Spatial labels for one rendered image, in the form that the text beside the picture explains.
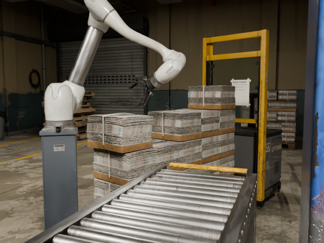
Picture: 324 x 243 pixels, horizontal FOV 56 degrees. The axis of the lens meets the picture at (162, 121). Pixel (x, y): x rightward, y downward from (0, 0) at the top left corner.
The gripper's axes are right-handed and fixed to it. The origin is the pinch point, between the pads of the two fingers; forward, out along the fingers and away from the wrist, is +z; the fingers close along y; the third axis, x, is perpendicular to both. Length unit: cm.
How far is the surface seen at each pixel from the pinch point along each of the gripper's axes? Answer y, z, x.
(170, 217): 74, -58, -66
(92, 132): 10.5, 34.3, -15.2
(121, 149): 31.6, 11.9, -14.9
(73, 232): 68, -44, -93
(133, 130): 21.7, 7.1, -4.0
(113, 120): 11.7, 11.7, -14.3
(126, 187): 58, -28, -54
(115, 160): 35.0, 26.4, -10.0
